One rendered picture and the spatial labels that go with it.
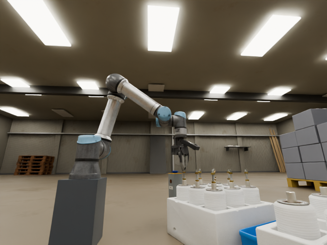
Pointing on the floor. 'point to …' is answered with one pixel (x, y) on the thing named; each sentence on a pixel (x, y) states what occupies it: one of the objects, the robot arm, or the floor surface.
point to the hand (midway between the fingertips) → (184, 168)
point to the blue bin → (250, 234)
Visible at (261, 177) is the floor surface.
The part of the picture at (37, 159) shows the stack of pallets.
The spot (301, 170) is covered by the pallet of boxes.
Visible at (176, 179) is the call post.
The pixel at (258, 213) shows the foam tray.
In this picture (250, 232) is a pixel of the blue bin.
